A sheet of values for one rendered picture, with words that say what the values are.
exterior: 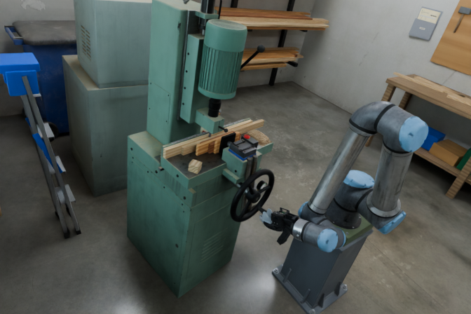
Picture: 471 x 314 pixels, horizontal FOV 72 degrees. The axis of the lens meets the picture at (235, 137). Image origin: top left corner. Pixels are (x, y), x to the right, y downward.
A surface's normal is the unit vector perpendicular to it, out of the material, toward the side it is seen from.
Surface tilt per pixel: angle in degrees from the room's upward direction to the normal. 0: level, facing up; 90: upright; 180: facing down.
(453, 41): 90
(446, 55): 90
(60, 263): 0
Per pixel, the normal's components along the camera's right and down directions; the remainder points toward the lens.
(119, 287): 0.17, -0.85
